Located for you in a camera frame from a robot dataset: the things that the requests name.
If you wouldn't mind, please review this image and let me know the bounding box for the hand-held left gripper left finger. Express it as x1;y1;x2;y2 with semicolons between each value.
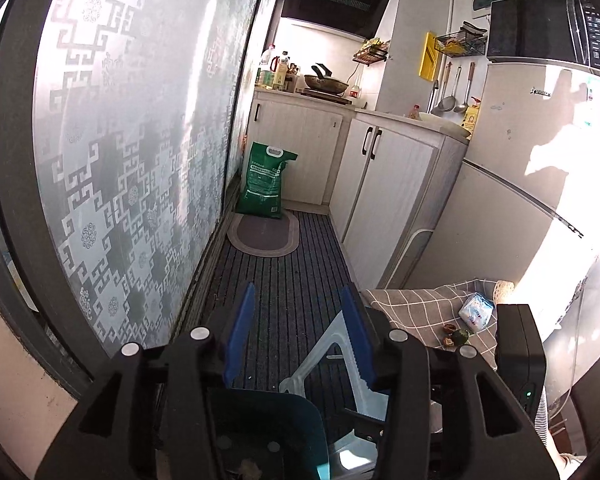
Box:
34;281;257;480

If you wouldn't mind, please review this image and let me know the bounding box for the white basin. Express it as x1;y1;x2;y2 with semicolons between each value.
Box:
420;112;473;139

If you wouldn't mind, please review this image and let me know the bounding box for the grey oval floor mat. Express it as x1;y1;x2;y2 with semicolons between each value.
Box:
226;208;301;259

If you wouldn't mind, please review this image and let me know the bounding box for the black wire wall basket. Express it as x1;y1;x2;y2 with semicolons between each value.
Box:
435;20;490;56

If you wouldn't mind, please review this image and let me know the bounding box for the induction cooker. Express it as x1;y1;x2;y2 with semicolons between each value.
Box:
300;87;353;104

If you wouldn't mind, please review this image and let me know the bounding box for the black microwave oven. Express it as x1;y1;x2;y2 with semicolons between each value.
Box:
486;0;600;68

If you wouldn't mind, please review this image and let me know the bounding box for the beige refrigerator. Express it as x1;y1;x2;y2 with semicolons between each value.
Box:
395;57;600;411

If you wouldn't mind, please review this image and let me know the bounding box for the row of condiment bottles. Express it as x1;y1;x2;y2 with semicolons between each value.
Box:
275;52;303;93

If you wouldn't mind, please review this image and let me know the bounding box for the light plastic stool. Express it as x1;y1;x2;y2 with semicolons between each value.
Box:
279;324;392;480

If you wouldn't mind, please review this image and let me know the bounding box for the person's right forearm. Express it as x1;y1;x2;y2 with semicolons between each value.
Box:
530;385;588;480

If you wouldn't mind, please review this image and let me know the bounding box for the patterned frosted glass door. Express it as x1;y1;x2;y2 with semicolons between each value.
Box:
0;0;276;386
225;0;293;201

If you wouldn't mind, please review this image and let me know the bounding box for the yellow cutting board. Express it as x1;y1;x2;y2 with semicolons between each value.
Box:
419;31;438;82

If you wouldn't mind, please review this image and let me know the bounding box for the green rice bag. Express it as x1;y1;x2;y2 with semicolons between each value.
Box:
235;141;299;220

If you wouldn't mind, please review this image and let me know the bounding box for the black frying pan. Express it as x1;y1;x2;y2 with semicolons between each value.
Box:
303;63;351;95

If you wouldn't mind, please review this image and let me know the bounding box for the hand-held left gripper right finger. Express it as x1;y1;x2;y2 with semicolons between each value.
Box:
339;283;561;480

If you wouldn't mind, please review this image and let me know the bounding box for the large oil bottle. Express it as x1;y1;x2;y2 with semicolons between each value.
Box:
260;45;278;86

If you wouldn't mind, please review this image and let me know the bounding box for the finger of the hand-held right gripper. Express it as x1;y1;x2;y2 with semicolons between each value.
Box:
327;407;387;443

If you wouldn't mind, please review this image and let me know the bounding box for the dark striped floor carpet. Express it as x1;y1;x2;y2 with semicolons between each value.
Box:
182;210;396;480

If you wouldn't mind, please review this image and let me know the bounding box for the white stove cabinet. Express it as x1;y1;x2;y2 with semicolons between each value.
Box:
247;91;356;208

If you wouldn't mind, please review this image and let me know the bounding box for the metal soup ladle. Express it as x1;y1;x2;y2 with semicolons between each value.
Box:
455;62;476;112

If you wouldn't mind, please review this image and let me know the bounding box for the white sink cabinet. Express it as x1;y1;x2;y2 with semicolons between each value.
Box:
329;112;468;281

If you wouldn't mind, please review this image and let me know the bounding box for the grey checked tablecloth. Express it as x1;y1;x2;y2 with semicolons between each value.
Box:
362;280;518;361

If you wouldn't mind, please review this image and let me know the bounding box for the wall spice rack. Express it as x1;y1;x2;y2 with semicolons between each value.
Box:
352;37;392;66

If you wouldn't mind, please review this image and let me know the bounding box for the metal strainer ladle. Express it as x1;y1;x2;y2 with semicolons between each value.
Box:
432;62;456;113

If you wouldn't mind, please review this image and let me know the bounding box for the blue wet wipes pack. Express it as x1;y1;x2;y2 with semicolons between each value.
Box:
457;292;496;333

